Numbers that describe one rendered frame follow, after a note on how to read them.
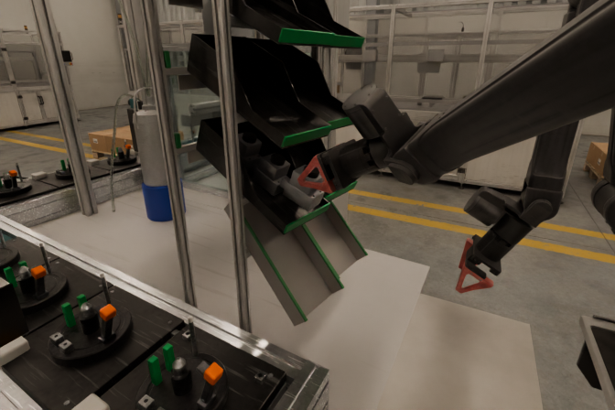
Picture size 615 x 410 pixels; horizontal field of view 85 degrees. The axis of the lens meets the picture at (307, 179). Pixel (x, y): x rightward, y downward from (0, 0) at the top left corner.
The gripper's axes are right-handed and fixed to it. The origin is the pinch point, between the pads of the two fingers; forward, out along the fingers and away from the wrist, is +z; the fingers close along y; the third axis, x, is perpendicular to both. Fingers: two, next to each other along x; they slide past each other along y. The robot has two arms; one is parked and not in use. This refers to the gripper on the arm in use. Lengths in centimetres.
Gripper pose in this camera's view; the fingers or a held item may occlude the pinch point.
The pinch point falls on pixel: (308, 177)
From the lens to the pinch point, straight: 62.5
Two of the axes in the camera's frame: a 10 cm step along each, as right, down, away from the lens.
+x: 4.0, 9.1, 0.8
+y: -5.3, 3.0, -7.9
